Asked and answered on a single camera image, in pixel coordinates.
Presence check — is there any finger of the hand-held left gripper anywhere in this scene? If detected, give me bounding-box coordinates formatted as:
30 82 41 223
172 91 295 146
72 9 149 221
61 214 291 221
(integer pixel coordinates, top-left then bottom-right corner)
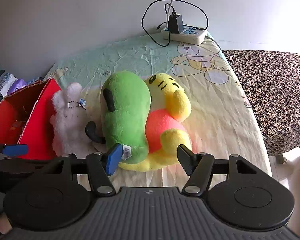
0 142 29 157

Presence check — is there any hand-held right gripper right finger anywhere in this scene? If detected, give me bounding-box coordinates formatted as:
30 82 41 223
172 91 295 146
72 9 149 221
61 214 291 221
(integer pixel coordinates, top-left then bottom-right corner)
177 144 259 197

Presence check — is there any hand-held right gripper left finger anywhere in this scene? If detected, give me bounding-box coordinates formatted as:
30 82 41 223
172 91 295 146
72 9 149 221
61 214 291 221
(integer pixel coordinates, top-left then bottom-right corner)
44 144 123 197

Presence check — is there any yellow tiger plush toy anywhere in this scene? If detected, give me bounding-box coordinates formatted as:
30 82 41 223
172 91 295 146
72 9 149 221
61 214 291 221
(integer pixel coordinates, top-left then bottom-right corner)
119 73 193 172

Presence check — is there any red cardboard box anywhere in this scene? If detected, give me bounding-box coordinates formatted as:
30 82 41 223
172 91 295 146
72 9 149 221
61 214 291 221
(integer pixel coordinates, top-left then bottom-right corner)
0 78 65 160

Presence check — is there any small fluffy white bunny plush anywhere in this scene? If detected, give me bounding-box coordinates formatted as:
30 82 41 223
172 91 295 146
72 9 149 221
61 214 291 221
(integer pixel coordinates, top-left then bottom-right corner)
49 82 90 157

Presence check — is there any purple tissue pack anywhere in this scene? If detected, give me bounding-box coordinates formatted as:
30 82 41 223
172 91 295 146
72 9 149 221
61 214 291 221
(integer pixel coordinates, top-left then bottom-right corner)
11 78 28 92

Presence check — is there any white blue printed packet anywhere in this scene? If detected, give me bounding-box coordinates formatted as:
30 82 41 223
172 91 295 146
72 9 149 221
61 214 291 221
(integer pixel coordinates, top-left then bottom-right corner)
0 73 17 92

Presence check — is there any brown patterned cloth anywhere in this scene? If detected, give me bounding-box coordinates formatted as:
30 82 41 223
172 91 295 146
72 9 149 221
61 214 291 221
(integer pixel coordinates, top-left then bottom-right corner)
222 49 300 158

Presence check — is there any white power strip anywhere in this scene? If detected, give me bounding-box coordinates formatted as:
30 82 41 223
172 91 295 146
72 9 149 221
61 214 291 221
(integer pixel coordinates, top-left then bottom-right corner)
161 24 208 45

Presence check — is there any black charger adapter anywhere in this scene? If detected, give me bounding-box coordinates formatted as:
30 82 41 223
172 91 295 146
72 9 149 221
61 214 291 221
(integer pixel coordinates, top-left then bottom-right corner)
168 11 183 34

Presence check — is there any grey power strip cord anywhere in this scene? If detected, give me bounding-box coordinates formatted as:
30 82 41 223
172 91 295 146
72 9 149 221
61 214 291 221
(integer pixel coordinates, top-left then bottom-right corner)
205 35 223 52

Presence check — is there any black charger cable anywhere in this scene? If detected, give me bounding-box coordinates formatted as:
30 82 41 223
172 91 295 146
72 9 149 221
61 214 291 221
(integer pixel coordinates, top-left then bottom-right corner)
142 0 208 47

